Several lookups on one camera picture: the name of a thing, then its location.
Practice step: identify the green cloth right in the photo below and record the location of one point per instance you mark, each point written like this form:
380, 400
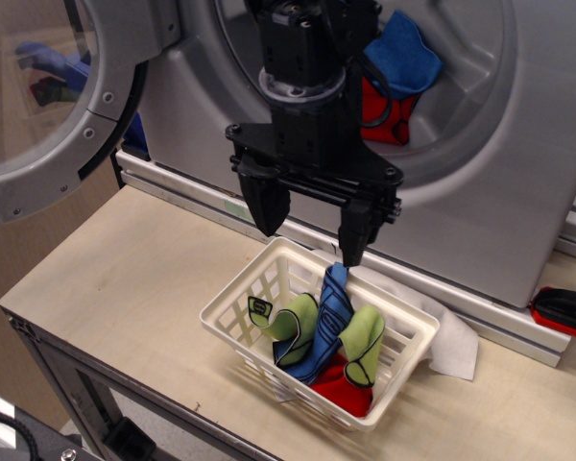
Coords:
361, 341

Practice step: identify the white felt sheet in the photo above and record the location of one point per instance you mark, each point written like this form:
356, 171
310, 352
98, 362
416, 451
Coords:
453, 352

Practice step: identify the plain blue cloth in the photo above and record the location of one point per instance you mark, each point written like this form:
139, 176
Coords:
407, 64

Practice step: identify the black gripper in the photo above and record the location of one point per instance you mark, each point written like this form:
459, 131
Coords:
316, 151

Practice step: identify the green cloth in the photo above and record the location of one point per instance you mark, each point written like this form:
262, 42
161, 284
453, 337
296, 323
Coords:
292, 327
361, 341

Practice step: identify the red cloth black trim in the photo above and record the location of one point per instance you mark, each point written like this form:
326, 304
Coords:
395, 129

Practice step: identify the green cloth left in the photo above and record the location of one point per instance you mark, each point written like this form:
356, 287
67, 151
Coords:
292, 327

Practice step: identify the grey round machine door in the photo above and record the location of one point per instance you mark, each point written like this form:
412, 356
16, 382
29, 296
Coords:
71, 77

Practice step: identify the blue object behind door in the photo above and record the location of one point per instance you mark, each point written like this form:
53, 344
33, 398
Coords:
134, 136

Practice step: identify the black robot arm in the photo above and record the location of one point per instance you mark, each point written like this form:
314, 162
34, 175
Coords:
313, 61

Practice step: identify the metal table frame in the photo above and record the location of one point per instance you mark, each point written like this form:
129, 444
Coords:
85, 387

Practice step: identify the white plastic laundry basket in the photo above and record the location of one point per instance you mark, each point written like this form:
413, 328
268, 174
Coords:
284, 270

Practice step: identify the aluminium rail base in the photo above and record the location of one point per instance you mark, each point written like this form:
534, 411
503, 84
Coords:
510, 327

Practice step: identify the grey toy laundry machine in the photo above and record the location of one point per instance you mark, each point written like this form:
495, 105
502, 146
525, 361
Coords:
490, 164

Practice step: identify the red black tool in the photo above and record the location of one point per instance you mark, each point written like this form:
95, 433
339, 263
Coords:
555, 308

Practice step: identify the blue patterned cloth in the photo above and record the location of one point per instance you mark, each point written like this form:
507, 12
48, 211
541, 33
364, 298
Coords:
334, 314

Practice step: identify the red cloth in basket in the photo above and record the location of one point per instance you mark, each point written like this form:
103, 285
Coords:
333, 385

